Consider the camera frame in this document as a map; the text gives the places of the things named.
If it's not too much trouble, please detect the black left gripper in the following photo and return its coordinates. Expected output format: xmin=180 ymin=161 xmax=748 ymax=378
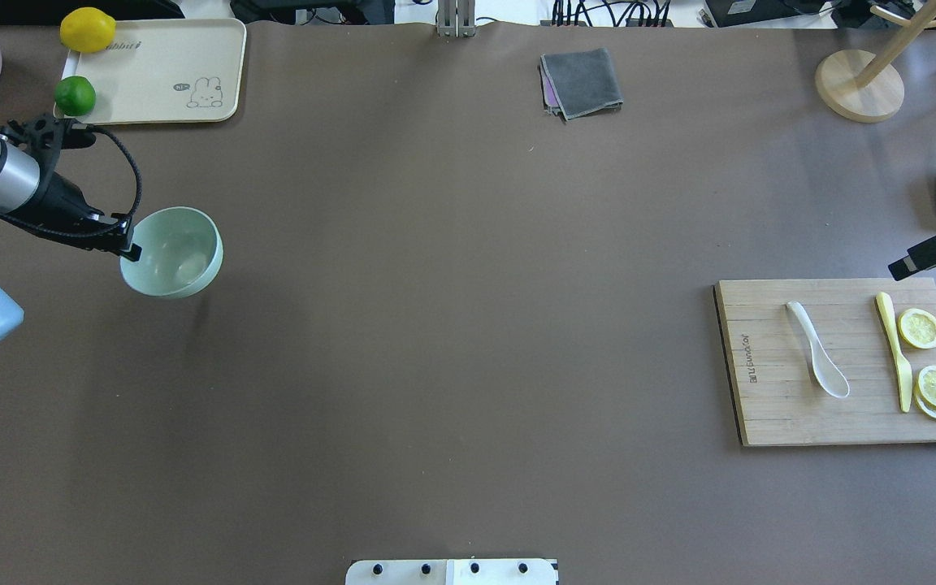
xmin=0 ymin=116 xmax=142 ymax=262

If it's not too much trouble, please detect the light green ceramic bowl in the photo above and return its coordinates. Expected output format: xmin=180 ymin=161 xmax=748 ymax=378
xmin=119 ymin=206 xmax=224 ymax=299

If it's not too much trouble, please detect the white ceramic spoon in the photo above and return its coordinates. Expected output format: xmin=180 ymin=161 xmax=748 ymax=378
xmin=785 ymin=301 xmax=851 ymax=399

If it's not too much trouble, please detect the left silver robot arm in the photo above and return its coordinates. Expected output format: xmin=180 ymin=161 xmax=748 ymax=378
xmin=0 ymin=114 xmax=141 ymax=341

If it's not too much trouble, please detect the yellow plastic knife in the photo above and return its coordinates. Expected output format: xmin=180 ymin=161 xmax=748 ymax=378
xmin=874 ymin=292 xmax=914 ymax=414

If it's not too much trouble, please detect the upper lemon slice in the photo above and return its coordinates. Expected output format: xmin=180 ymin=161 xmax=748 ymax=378
xmin=896 ymin=307 xmax=936 ymax=349

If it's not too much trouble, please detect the bottom lemon slice underneath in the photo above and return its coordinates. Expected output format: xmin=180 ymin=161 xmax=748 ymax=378
xmin=913 ymin=390 xmax=936 ymax=419

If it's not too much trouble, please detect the green lime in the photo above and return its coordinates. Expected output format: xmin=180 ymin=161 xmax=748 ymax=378
xmin=54 ymin=76 xmax=98 ymax=116

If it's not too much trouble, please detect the beige rabbit tray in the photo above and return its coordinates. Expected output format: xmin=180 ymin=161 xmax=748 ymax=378
xmin=62 ymin=18 xmax=248 ymax=125

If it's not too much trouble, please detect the bamboo cutting board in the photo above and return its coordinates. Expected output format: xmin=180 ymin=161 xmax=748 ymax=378
xmin=714 ymin=278 xmax=936 ymax=447

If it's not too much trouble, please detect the wooden mug tree stand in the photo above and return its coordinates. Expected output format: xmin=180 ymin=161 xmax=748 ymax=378
xmin=814 ymin=1 xmax=936 ymax=124

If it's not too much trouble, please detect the yellow lemon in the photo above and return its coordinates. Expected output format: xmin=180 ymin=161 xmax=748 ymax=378
xmin=58 ymin=6 xmax=118 ymax=53

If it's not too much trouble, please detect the grey folded cloth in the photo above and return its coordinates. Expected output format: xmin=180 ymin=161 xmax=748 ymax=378
xmin=539 ymin=47 xmax=624 ymax=121

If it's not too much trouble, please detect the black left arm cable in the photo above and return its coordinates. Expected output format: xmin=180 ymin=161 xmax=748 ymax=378
xmin=21 ymin=123 xmax=144 ymax=241

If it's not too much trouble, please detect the aluminium frame post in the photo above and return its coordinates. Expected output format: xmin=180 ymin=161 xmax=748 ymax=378
xmin=437 ymin=0 xmax=476 ymax=38

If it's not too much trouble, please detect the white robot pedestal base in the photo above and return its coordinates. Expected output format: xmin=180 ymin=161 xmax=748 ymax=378
xmin=344 ymin=557 xmax=561 ymax=584

